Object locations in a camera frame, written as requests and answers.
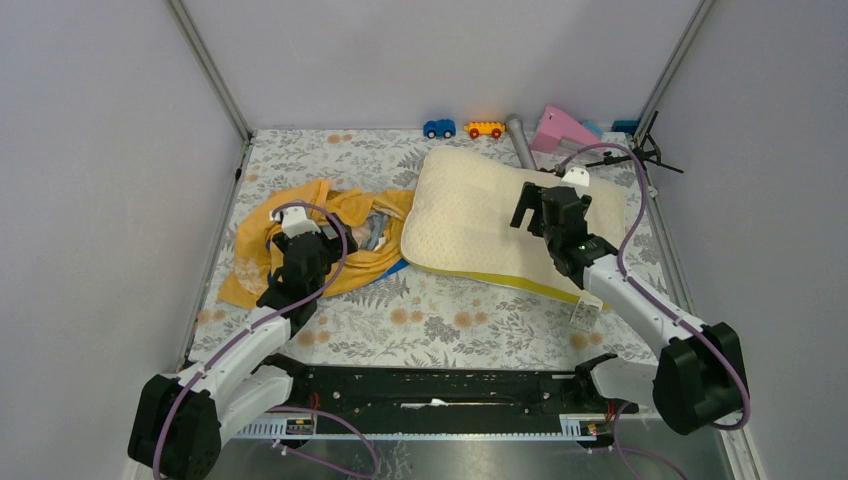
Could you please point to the yellow toy car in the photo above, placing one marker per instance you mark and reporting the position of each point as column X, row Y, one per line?
column 477, row 129

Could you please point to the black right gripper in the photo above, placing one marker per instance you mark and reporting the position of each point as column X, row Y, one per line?
column 531, row 198

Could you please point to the floral table cloth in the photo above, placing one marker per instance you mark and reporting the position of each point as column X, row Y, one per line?
column 410, row 317

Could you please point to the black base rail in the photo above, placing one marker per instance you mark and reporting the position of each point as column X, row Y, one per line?
column 453, row 402

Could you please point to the orange Mickey Mouse pillowcase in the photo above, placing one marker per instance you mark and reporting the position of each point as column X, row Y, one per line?
column 254, row 259

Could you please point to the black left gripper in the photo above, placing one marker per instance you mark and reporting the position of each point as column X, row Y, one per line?
column 333, row 244

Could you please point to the pink wedge block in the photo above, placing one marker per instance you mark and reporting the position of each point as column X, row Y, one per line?
column 554, row 126

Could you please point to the blue toy car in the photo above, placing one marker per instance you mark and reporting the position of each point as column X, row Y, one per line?
column 440, row 128

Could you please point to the grey microphone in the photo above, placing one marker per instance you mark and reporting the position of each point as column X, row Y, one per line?
column 515, row 129

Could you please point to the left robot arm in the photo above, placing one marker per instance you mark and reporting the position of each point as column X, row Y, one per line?
column 183, row 421

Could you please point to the cream textured pillow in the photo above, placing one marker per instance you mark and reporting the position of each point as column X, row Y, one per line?
column 459, row 224

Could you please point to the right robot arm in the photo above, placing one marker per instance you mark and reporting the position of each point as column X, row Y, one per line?
column 699, row 377

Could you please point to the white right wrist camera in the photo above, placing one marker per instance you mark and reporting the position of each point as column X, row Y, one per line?
column 576, row 177

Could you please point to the light blue block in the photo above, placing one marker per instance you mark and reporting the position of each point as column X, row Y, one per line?
column 593, row 128

